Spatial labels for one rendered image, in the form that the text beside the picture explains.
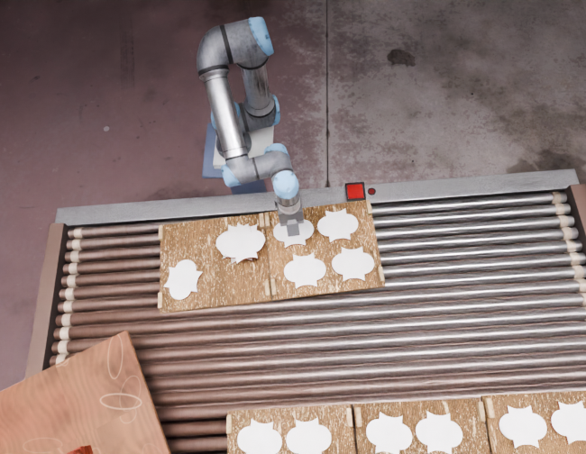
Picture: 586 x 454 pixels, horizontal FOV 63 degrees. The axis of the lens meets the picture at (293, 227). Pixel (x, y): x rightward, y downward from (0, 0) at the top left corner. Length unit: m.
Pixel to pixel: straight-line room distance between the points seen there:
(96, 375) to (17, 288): 1.59
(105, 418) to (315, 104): 2.32
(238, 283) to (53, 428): 0.74
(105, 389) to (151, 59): 2.59
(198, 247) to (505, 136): 2.16
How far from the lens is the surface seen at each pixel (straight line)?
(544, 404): 1.82
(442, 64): 3.56
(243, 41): 1.54
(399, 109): 3.28
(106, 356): 1.74
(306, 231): 1.80
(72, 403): 1.77
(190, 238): 1.87
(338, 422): 1.67
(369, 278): 1.75
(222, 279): 1.79
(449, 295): 1.80
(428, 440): 1.70
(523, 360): 1.83
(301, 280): 1.73
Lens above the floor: 2.61
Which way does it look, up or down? 67 degrees down
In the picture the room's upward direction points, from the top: 9 degrees counter-clockwise
